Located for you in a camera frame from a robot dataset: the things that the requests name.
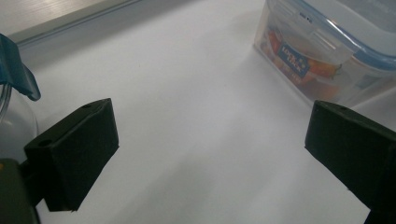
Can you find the aluminium rail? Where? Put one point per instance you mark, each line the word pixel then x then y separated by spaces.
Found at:
pixel 68 18

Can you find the dark round camera mount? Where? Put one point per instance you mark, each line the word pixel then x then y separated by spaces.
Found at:
pixel 17 77

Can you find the rectangular clear food container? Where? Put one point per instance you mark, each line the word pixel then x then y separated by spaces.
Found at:
pixel 327 40

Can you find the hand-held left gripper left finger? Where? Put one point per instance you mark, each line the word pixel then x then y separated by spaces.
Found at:
pixel 71 158

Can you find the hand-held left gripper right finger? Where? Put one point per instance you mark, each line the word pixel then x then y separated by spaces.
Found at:
pixel 355 152

